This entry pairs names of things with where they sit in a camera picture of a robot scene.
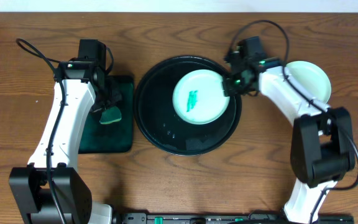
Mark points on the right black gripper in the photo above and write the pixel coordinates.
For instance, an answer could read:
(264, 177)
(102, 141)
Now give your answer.
(227, 88)

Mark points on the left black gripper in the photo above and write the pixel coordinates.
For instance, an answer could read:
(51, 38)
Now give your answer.
(105, 101)

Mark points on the green yellow sponge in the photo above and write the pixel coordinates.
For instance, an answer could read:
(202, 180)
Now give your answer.
(110, 115)

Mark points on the round black tray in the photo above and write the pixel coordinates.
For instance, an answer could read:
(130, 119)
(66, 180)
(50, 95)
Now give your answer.
(159, 123)

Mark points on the mint green plate with stain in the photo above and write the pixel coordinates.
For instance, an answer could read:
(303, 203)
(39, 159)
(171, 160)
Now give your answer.
(313, 78)

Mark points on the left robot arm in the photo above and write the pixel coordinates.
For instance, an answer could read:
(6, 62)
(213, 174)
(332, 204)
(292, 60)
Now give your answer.
(49, 189)

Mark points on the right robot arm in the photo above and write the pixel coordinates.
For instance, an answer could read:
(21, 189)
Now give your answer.
(323, 156)

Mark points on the black rectangular water tray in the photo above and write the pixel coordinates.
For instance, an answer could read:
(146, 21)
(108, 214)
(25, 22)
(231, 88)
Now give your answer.
(111, 138)

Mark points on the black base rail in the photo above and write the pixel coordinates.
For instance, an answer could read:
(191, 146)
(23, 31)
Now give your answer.
(143, 218)

